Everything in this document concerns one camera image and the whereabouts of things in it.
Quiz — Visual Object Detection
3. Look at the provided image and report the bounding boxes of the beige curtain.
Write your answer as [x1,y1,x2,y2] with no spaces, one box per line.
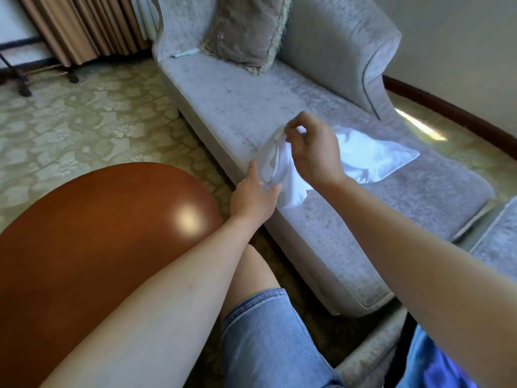
[16,0,155,68]

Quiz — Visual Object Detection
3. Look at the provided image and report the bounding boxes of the light blue gradient splatter T-shirt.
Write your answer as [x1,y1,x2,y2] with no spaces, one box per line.
[396,323,441,388]

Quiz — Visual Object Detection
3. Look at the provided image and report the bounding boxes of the person's left forearm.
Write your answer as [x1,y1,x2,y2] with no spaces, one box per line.
[40,216,260,388]

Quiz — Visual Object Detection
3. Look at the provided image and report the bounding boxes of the blue denim shorts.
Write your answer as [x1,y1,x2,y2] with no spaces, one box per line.
[220,287,344,388]

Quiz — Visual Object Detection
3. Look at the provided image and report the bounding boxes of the white T-shirt dark print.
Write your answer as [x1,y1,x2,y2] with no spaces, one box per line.
[257,125,421,210]

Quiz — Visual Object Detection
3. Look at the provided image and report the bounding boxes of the person's right leg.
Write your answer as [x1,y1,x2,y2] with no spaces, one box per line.
[222,244,282,320]

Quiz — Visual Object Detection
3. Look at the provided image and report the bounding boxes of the black valet stand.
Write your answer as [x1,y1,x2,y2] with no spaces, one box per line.
[0,36,80,98]

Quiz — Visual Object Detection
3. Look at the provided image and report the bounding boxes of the white sheer curtain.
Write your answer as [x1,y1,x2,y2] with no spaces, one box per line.
[129,0,163,43]

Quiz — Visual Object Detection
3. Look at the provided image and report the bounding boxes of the grey velvet chaise sofa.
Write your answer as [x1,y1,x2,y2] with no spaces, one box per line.
[152,0,495,317]

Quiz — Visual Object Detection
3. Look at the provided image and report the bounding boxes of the dark wooden baseboard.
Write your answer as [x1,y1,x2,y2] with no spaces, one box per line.
[382,74,517,161]

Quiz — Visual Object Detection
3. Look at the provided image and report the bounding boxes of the brown fringed cushion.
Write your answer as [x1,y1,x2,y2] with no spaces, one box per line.
[200,0,294,75]

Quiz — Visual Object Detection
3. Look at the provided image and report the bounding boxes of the person's left hand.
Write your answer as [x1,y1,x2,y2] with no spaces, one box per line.
[229,160,284,230]

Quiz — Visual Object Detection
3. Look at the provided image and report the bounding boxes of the person's right forearm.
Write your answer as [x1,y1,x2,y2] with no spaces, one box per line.
[319,177,517,388]

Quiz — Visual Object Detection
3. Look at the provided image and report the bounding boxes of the round wooden table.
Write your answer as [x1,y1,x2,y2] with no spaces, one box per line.
[0,163,225,388]

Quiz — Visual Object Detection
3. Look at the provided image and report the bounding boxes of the person's right hand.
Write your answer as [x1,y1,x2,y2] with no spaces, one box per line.
[284,111,348,192]

